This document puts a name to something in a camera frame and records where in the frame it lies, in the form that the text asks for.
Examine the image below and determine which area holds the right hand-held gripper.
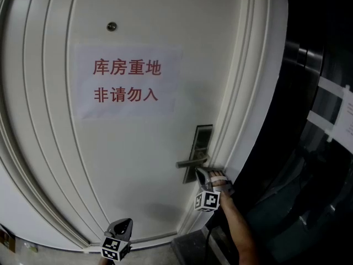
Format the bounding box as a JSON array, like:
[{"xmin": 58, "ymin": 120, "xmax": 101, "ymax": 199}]
[{"xmin": 195, "ymin": 168, "xmax": 236, "ymax": 213}]

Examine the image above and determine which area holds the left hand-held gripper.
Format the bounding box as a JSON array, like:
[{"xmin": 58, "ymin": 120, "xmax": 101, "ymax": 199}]
[{"xmin": 100, "ymin": 218, "xmax": 134, "ymax": 262}]

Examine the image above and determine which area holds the person's right forearm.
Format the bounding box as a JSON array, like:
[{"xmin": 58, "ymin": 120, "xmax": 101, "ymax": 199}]
[{"xmin": 219, "ymin": 189, "xmax": 260, "ymax": 265}]

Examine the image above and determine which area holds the metal door lock with lever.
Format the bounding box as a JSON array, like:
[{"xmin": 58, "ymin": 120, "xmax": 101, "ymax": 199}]
[{"xmin": 175, "ymin": 124, "xmax": 213, "ymax": 184}]

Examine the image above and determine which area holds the black glass double door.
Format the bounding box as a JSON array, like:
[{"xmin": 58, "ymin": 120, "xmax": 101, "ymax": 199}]
[{"xmin": 231, "ymin": 0, "xmax": 353, "ymax": 265}]

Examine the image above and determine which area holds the person's right hand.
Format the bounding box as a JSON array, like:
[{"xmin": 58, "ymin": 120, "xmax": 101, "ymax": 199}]
[{"xmin": 208, "ymin": 169, "xmax": 230, "ymax": 188}]

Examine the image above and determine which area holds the brown cardboard box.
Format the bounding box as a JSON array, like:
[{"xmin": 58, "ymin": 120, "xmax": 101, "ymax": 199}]
[{"xmin": 0, "ymin": 225, "xmax": 17, "ymax": 255}]

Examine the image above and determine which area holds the white paper notice red text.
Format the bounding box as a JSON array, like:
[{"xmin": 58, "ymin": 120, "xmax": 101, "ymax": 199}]
[{"xmin": 74, "ymin": 43, "xmax": 184, "ymax": 120}]

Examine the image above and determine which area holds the taped paper notice small print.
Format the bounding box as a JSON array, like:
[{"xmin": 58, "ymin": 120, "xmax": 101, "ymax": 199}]
[{"xmin": 306, "ymin": 76, "xmax": 353, "ymax": 143}]

